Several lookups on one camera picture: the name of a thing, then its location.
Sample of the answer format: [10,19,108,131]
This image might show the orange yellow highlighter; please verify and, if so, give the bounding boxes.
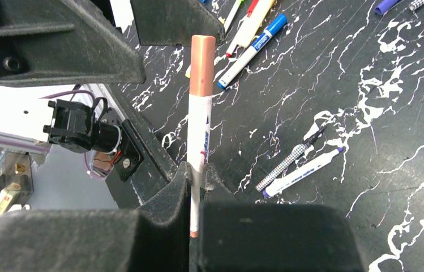
[226,0,276,58]

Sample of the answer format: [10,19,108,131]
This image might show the copper capped white marker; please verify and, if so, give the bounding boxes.
[186,35,217,239]

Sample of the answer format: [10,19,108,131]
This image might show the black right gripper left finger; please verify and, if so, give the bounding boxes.
[0,162,191,271]

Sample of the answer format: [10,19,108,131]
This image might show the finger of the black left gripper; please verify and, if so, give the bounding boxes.
[130,0,225,46]
[0,1,146,87]

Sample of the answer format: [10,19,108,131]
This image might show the purple marker cap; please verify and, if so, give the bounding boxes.
[374,0,400,16]

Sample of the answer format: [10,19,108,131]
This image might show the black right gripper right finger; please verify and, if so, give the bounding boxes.
[198,163,365,272]

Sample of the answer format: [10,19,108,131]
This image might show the blue capped white marker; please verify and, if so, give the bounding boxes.
[217,14,288,89]

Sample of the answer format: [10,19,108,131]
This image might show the yellow capped pen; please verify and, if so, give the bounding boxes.
[185,65,191,79]

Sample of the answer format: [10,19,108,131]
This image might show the checkered black white pen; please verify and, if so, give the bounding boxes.
[255,125,327,192]

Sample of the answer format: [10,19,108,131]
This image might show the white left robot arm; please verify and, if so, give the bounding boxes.
[0,1,225,88]

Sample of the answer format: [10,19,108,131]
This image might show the green capped marker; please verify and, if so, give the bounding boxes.
[219,0,243,33]

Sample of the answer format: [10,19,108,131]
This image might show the copper marker cap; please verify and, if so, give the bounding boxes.
[190,35,216,97]

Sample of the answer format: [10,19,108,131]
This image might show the purple white marker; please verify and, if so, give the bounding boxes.
[262,147,345,198]

